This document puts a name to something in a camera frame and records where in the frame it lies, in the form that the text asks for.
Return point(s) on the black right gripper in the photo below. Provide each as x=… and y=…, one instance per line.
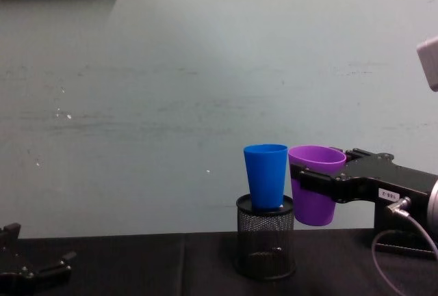
x=400, y=179

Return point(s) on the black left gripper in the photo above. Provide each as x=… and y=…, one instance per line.
x=20, y=284

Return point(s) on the purple plastic cup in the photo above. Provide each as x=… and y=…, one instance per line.
x=313, y=207

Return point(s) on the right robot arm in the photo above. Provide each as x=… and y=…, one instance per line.
x=429, y=65

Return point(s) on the blue plastic cup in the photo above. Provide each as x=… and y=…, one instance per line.
x=266, y=176

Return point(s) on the black mesh pen holder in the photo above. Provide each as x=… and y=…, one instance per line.
x=265, y=238

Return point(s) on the black table cloth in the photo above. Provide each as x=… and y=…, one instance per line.
x=154, y=265

